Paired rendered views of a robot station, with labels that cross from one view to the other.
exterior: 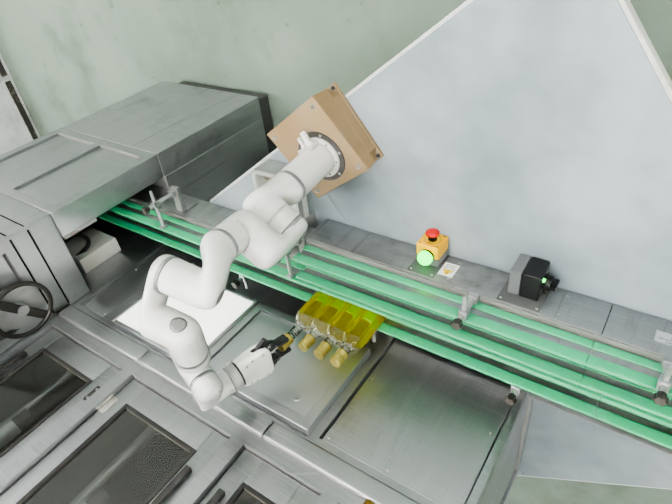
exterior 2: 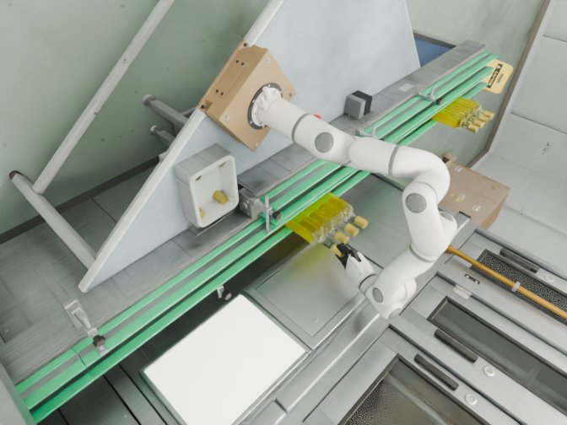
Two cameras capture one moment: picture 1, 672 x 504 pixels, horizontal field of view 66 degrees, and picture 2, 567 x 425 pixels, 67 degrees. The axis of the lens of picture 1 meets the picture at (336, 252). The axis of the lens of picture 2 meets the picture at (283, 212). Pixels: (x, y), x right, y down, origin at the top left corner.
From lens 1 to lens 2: 1.67 m
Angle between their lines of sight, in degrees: 62
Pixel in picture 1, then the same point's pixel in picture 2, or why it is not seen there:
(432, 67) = not seen: outside the picture
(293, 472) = (422, 284)
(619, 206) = (380, 35)
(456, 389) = (363, 196)
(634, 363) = (413, 102)
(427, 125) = (305, 40)
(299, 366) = (332, 267)
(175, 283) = (442, 186)
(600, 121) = not seen: outside the picture
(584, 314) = (383, 102)
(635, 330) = (396, 94)
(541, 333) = (390, 120)
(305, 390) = not seen: hidden behind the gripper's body
